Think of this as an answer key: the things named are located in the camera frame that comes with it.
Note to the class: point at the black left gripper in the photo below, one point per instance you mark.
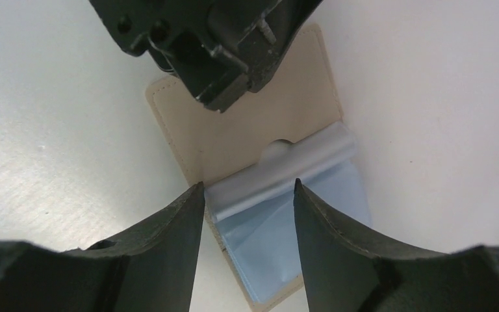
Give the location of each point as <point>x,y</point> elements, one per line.
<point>220,50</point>

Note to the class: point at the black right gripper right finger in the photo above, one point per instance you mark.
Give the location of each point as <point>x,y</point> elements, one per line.
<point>348,266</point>

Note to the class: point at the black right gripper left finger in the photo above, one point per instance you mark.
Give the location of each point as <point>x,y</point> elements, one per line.
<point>149,266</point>

